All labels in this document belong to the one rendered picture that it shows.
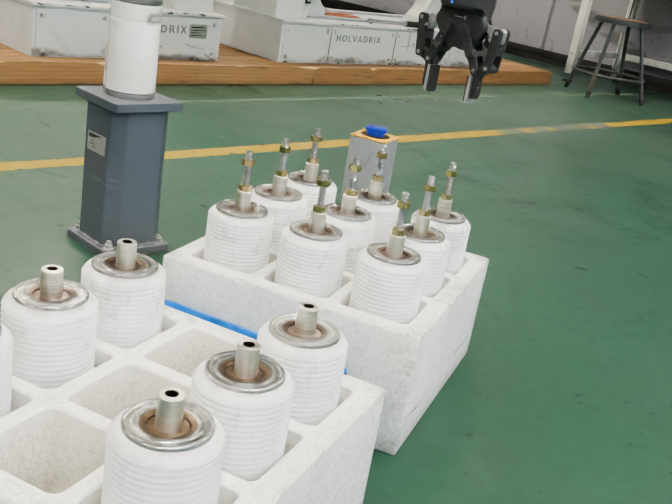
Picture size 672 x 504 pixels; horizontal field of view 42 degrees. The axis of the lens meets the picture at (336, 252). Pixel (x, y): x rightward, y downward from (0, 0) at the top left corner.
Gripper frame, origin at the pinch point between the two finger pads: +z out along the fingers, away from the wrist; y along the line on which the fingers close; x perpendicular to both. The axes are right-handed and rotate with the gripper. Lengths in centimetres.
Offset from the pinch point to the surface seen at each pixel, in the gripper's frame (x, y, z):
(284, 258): -19.6, -8.0, 25.6
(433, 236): 0.7, 2.0, 21.7
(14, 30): 56, -223, 33
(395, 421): -16.1, 13.0, 41.7
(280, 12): 172, -211, 19
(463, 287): 5.2, 6.2, 29.1
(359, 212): -2.2, -10.2, 21.7
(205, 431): -60, 24, 22
